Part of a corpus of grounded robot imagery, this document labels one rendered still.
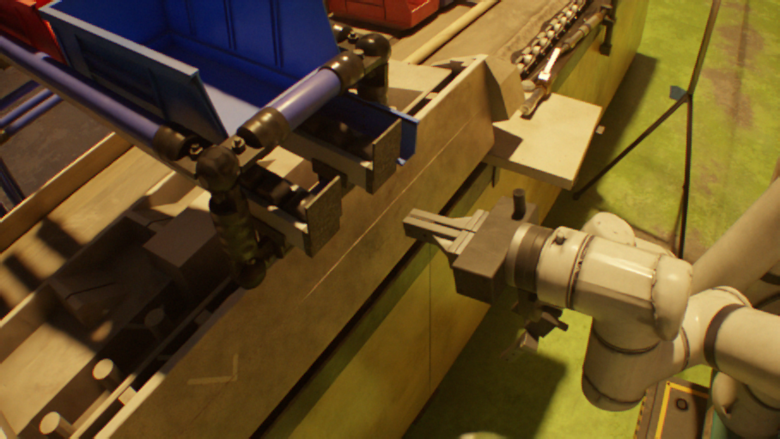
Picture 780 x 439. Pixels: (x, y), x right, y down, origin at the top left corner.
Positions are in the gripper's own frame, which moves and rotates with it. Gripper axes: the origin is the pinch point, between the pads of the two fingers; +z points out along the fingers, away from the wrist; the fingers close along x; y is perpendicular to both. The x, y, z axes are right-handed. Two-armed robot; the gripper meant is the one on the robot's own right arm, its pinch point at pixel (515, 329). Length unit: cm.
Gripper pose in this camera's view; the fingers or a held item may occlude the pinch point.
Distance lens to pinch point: 112.9
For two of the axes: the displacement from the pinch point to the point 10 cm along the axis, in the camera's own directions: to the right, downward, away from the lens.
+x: 3.1, -6.1, 7.3
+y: 8.8, 4.7, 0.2
